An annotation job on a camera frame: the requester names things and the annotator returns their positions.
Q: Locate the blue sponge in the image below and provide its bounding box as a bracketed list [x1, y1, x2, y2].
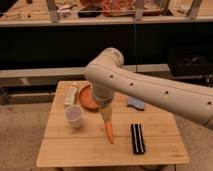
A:
[127, 97, 145, 111]

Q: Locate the orange plate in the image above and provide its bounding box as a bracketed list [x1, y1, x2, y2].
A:
[78, 85, 99, 110]

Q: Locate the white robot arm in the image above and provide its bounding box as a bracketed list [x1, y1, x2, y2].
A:
[85, 48, 213, 130]

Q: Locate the wooden table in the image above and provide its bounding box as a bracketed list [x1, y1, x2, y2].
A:
[36, 81, 189, 168]

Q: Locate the white plastic cup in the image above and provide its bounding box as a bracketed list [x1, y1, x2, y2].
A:
[64, 105, 82, 128]

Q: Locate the black striped rectangular block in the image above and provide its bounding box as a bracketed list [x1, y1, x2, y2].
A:
[131, 124, 145, 155]

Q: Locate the orange carrot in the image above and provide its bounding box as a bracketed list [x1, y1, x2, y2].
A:
[105, 121, 114, 144]

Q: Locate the long workbench shelf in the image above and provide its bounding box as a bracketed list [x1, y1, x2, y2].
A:
[0, 0, 213, 27]

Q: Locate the red cloth on shelf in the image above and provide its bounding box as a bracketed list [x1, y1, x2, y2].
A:
[101, 0, 161, 17]

